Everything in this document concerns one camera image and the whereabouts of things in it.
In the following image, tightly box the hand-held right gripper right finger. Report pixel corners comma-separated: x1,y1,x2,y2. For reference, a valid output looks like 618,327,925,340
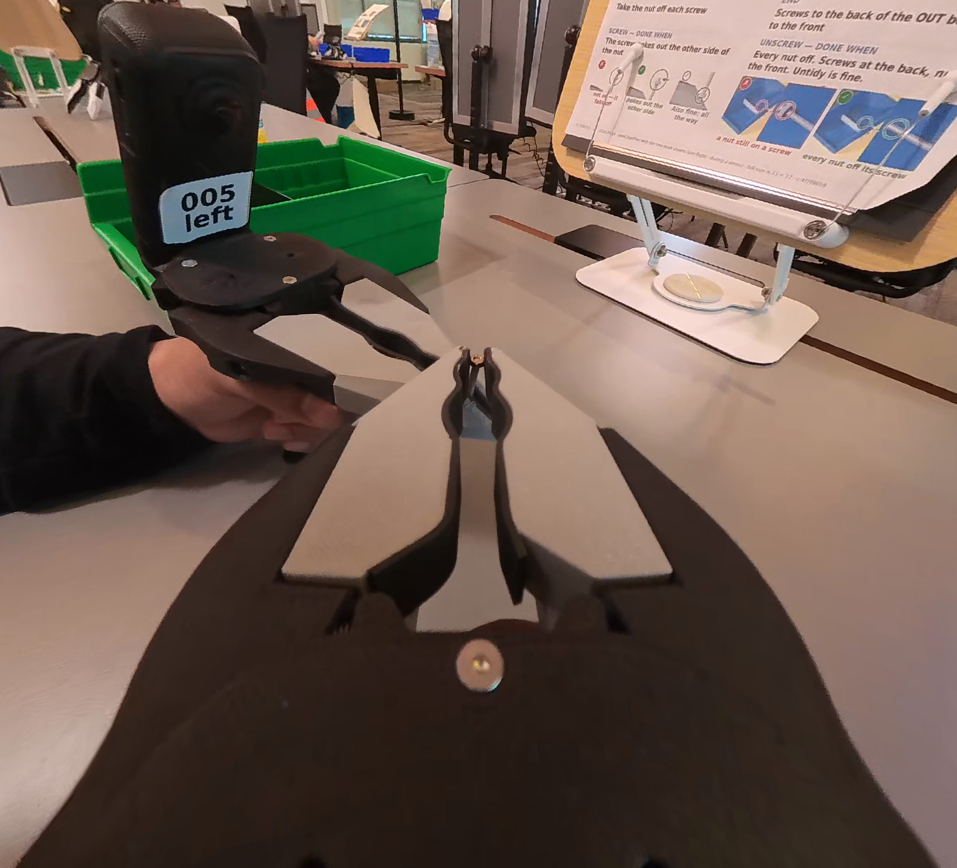
478,347,674,627

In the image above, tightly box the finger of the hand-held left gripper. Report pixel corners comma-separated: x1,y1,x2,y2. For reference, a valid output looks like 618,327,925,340
329,301,454,362
258,306,442,427

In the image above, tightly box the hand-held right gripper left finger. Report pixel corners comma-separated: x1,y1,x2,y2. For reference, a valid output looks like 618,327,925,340
280,347,474,618

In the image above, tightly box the person's left forearm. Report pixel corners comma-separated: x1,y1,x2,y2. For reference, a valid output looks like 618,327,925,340
0,326,204,515

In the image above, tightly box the person's left hand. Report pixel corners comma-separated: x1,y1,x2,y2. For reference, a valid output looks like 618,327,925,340
148,336,346,454

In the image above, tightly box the black floor lamp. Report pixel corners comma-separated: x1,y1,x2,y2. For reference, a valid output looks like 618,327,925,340
371,0,420,122

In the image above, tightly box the grey panel on stand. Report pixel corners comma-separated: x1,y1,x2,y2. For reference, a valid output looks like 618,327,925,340
523,0,599,131
447,0,541,166

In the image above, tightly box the printed instruction sheet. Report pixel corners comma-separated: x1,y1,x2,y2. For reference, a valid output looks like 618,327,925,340
562,0,957,215

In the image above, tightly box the black desk cable cover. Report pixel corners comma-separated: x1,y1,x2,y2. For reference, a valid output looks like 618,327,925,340
0,161,83,207
555,225,653,264

